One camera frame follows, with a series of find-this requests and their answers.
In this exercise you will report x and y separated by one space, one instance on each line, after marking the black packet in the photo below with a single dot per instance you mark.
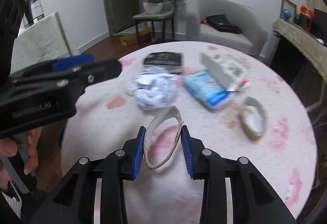
163 59

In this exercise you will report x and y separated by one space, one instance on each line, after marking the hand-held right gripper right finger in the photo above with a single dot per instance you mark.
186 155

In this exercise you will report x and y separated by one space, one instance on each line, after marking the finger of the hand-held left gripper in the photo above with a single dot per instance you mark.
74 62
102 70

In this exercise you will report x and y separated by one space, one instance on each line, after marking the blue tissue pack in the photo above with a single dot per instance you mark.
204 91

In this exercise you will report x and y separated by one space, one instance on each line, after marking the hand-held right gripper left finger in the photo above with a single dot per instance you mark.
138 155

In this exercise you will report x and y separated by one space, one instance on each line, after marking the black cabinet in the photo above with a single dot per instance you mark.
286 55

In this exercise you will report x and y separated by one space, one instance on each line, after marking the small white tube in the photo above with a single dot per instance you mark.
244 83

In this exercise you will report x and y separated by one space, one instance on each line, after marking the grey white carton box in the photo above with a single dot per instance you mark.
217 70

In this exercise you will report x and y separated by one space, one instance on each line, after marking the grey dining chair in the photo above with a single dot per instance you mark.
158 16

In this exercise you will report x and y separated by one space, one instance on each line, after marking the small blue globe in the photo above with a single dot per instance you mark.
287 13

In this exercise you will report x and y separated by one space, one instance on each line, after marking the black monitor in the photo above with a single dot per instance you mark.
320 25

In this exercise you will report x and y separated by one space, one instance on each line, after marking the pink printed tablecloth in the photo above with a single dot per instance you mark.
281 162

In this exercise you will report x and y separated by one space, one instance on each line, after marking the grey armchair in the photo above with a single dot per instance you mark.
230 37

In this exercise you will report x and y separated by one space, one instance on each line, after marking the person's left hand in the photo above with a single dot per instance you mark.
34 147

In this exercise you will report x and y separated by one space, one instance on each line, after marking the brown wooden box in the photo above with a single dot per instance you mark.
305 22

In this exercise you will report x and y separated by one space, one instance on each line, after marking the pink cloth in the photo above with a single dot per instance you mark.
204 21

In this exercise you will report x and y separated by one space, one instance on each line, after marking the white padded board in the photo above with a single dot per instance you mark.
38 42

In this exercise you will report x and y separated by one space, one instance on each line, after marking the beige fringed cloth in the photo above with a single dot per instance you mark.
299 35

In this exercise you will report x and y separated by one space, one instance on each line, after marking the crumpled white paper ball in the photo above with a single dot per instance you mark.
153 88

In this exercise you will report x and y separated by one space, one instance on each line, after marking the cardboard box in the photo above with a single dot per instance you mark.
130 39

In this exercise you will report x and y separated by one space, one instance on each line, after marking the wide cardboard tape core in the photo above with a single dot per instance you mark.
255 134

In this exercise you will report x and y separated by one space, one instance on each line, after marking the glass kettle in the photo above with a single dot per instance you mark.
35 9

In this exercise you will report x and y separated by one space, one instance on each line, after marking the black bag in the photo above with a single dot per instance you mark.
222 22

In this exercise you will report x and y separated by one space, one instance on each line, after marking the wooden picture frame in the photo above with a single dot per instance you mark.
287 4

